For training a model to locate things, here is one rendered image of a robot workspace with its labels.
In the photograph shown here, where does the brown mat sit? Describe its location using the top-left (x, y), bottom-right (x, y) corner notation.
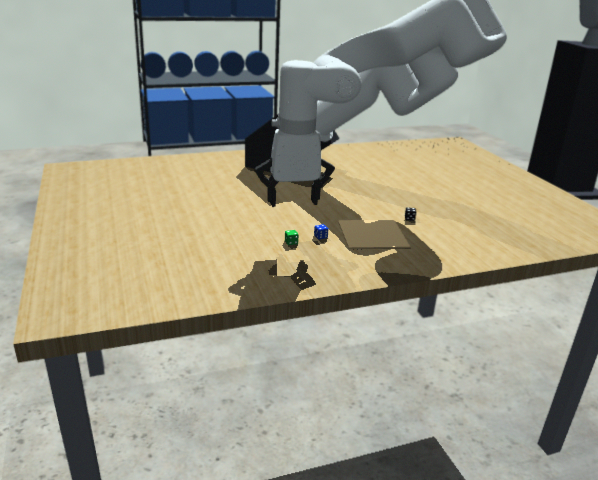
top-left (338, 220), bottom-right (410, 249)

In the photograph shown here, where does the green die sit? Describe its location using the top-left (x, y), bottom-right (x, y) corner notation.
top-left (285, 230), bottom-right (299, 245)

